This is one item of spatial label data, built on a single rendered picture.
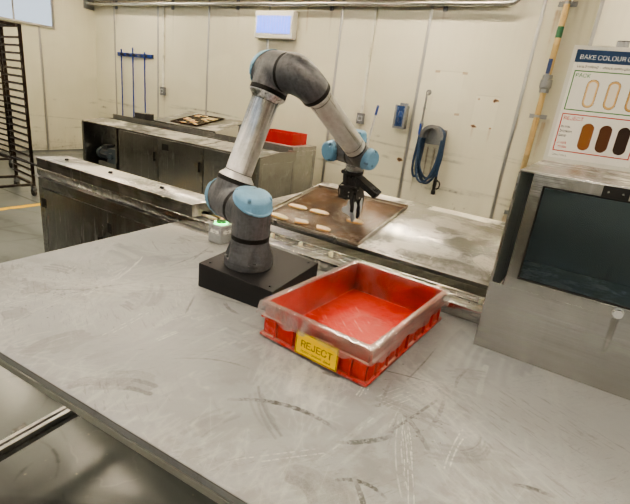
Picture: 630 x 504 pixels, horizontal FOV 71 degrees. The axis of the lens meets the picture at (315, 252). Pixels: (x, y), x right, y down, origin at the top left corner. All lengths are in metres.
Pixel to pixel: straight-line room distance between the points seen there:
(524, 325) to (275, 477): 0.76
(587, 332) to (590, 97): 1.16
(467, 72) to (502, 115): 0.59
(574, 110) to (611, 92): 0.13
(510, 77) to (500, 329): 4.13
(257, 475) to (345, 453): 0.16
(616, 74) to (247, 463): 1.92
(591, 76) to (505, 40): 3.14
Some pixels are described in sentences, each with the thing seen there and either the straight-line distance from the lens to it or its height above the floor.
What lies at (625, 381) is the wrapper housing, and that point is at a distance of 1.31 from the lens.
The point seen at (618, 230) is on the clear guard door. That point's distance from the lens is 1.20.
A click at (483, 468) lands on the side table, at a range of 0.93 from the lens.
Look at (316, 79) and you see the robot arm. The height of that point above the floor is 1.46.
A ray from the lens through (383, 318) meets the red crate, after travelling 1.32.
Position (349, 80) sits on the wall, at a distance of 5.81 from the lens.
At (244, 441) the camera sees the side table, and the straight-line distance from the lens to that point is 0.86.
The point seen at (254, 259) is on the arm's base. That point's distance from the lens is 1.34.
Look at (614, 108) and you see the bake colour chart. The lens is 2.17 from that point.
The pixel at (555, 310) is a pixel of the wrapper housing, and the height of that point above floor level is 0.98.
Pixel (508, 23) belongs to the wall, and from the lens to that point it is 5.29.
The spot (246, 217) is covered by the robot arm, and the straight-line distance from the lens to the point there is 1.29.
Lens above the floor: 1.40
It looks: 19 degrees down
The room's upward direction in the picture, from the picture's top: 7 degrees clockwise
